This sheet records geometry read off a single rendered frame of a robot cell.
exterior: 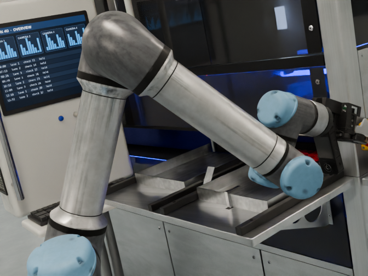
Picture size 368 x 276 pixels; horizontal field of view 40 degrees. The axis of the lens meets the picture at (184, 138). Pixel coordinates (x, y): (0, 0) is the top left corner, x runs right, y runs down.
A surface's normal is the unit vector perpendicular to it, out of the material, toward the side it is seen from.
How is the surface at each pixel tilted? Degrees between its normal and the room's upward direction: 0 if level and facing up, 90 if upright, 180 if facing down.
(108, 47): 76
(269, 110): 65
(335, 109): 90
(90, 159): 89
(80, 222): 50
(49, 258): 7
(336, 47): 90
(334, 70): 90
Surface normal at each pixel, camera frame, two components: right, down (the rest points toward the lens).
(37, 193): 0.57, 0.07
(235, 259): -0.75, 0.29
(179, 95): 0.07, 0.29
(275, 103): -0.77, -0.15
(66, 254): -0.17, -0.93
